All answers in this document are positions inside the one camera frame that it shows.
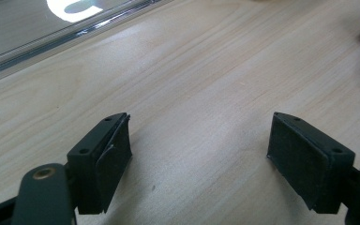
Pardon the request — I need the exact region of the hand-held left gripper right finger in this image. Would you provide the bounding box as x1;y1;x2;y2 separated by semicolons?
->
266;112;356;215

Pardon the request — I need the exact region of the metal tray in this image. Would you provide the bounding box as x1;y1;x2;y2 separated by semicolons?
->
0;0;173;87

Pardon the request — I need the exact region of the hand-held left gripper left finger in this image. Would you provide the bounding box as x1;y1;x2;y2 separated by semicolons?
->
67;112;133;216

